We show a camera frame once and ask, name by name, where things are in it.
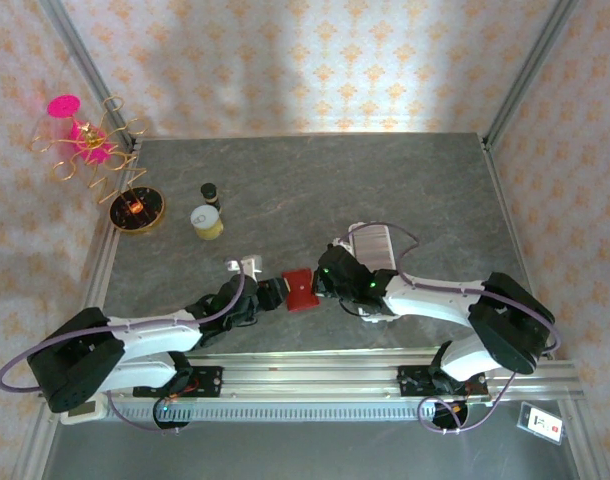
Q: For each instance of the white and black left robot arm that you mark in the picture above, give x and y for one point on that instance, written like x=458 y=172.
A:
x=150 y=335

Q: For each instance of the small dark bottle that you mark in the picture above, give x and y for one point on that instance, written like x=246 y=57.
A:
x=210 y=192

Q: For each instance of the red card holder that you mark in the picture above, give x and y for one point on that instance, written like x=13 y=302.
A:
x=301 y=292

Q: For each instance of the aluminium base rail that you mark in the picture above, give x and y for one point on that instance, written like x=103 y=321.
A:
x=310 y=377

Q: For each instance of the gold can with white lid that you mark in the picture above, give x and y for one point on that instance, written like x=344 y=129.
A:
x=206 y=223

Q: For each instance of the pink paper disc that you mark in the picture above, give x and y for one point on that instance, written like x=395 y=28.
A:
x=63 y=106
x=87 y=147

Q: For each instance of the aluminium table side rail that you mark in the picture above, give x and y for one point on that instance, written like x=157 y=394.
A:
x=106 y=245
x=518 y=250

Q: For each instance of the small white device box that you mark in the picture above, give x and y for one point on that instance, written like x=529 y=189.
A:
x=82 y=412

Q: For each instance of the white badge tag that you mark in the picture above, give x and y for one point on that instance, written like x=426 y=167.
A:
x=540 y=422

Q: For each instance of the aluminium frame post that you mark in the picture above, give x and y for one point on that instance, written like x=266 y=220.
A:
x=527 y=70
x=91 y=70

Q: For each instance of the white slotted plastic basket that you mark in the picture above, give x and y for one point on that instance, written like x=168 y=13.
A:
x=392 y=250

